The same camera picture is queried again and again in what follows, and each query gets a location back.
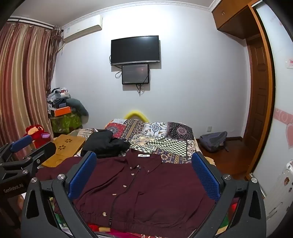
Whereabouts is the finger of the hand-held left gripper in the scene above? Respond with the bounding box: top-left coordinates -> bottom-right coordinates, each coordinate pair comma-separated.
0,135 -> 32,161
23,142 -> 57,172

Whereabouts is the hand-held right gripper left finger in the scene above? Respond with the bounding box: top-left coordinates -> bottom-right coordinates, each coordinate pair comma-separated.
20,151 -> 101,238

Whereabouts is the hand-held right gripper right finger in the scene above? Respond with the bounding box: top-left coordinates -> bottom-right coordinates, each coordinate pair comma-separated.
190,151 -> 267,238

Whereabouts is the maroon button shirt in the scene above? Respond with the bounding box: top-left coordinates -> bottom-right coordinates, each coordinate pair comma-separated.
35,149 -> 226,232

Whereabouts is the red plush toy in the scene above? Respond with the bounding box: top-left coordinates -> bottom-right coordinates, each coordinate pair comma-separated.
25,124 -> 51,149

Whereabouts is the bamboo lap desk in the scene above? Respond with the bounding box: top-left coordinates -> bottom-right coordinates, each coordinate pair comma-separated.
41,135 -> 86,167

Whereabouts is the grey backpack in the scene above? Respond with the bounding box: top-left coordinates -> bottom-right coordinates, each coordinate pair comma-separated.
199,131 -> 229,153

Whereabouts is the black garment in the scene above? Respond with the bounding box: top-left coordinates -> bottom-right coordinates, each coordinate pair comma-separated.
81,129 -> 130,158

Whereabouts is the orange box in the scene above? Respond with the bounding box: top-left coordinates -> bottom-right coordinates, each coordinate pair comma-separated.
54,106 -> 72,117

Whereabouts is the pile of clutter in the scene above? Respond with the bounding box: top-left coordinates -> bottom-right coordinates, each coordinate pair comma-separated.
47,87 -> 70,112

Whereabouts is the dark grey pillow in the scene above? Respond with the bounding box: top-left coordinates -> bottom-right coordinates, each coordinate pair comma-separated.
66,98 -> 89,117

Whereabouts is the striped brown curtain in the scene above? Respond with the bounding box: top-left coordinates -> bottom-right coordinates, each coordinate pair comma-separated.
0,22 -> 63,153

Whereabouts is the yellow foam headboard pad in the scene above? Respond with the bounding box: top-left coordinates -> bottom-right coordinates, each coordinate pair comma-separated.
124,110 -> 150,121

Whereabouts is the brown wooden door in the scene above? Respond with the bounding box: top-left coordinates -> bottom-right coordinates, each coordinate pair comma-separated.
243,34 -> 273,162

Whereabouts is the white air conditioner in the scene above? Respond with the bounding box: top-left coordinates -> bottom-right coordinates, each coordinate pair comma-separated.
62,15 -> 103,43

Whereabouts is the brown wooden overhead cabinet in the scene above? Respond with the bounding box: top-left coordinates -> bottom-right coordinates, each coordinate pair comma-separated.
212,0 -> 261,40

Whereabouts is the small black wall monitor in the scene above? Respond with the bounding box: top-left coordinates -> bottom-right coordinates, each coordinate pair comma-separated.
121,64 -> 150,85

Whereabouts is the white curtain rail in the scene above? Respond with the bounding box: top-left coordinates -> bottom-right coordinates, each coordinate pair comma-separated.
7,16 -> 62,31

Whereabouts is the large black wall television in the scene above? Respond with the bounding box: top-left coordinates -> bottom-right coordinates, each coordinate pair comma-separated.
111,35 -> 160,66

